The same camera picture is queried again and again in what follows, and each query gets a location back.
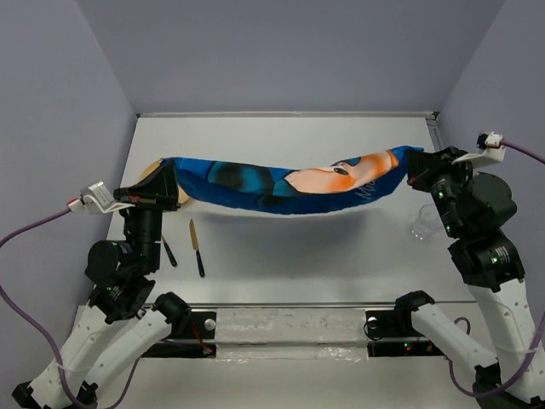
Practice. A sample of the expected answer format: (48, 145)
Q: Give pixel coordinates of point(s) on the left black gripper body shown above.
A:
(146, 218)

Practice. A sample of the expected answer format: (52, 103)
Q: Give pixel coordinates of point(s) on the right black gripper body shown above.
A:
(445, 186)

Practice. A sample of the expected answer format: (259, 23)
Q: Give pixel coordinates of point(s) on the blue cartoon placemat cloth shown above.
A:
(345, 184)

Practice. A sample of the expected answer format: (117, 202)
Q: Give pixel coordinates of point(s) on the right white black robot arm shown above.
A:
(473, 207)

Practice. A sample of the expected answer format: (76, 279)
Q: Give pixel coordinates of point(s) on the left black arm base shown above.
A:
(195, 341)

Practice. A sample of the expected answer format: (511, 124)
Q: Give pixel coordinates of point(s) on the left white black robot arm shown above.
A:
(113, 331)

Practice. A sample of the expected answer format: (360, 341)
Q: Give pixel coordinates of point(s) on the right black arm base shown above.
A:
(390, 332)

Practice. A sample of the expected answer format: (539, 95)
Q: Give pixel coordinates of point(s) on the tan round plate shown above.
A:
(183, 197)

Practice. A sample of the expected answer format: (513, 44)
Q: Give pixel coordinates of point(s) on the clear plastic cup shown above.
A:
(426, 224)

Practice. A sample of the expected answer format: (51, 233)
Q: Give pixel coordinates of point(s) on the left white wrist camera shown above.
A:
(96, 199)

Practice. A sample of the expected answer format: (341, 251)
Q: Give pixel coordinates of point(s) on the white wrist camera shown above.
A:
(491, 151)
(96, 199)

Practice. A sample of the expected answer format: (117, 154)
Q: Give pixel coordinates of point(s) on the metal table edge rail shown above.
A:
(290, 114)

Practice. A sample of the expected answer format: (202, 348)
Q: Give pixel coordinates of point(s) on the gold fork dark handle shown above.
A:
(169, 252)

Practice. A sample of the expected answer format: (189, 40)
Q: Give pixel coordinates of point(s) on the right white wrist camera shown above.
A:
(491, 151)

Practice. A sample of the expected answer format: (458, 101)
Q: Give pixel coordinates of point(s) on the gold knife dark handle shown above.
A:
(195, 246)

